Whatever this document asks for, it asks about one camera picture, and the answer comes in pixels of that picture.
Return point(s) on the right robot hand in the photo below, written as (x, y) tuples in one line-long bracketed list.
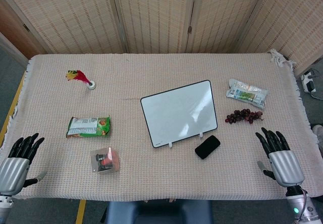
[(285, 167)]

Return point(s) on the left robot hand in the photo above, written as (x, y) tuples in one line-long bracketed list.
[(12, 167)]

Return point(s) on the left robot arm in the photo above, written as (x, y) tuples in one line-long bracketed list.
[(5, 207)]

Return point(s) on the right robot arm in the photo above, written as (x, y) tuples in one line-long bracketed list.
[(301, 205)]

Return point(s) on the white shoe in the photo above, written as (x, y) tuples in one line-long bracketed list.
[(318, 133)]

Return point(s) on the bunch of dark red grapes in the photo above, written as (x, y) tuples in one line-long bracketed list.
[(243, 115)]

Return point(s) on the yellow floor tape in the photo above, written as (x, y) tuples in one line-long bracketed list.
[(80, 212)]

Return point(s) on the white plastic snack package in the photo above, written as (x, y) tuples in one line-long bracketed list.
[(247, 94)]

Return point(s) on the green snack bag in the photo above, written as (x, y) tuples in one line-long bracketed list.
[(88, 126)]

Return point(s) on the white power strip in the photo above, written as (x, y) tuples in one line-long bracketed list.
[(308, 82)]

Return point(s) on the small clear packet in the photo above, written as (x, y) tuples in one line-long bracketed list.
[(104, 159)]

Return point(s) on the feather shuttlecock with white base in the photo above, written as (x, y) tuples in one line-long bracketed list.
[(82, 79)]

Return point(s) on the beige woven tablecloth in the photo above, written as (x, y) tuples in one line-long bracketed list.
[(156, 178)]

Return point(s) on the folding woven screen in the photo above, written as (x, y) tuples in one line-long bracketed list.
[(161, 14)]

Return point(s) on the small whiteboard with black frame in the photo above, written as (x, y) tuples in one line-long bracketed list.
[(179, 113)]

